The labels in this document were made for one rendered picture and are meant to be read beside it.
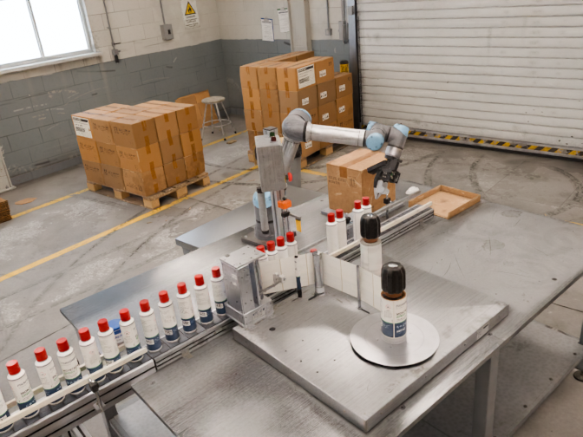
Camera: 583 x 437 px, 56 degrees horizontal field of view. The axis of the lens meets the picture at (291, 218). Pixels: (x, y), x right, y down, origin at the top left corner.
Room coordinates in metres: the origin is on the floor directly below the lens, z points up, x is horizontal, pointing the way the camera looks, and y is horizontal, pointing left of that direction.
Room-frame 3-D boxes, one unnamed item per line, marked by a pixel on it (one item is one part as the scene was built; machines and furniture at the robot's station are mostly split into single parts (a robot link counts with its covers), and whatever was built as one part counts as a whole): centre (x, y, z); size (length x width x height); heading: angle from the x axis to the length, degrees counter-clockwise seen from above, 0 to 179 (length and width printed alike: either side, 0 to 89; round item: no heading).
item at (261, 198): (2.09, 0.12, 1.18); 0.04 x 0.04 x 0.21
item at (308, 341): (1.69, -0.26, 0.86); 0.80 x 0.67 x 0.05; 129
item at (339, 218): (2.23, -0.22, 0.98); 0.05 x 0.05 x 0.20
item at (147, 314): (1.62, 0.54, 0.98); 0.05 x 0.05 x 0.20
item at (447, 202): (2.74, -0.85, 0.85); 0.30 x 0.26 x 0.04; 129
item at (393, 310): (1.54, -0.31, 1.04); 0.09 x 0.09 x 0.29
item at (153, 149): (5.82, 1.57, 0.45); 1.20 x 0.84 x 0.89; 49
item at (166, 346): (2.12, -0.08, 0.86); 1.65 x 0.08 x 0.04; 129
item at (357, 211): (2.31, -0.31, 0.98); 0.05 x 0.05 x 0.20
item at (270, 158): (2.12, 0.06, 1.38); 0.17 x 0.10 x 0.19; 4
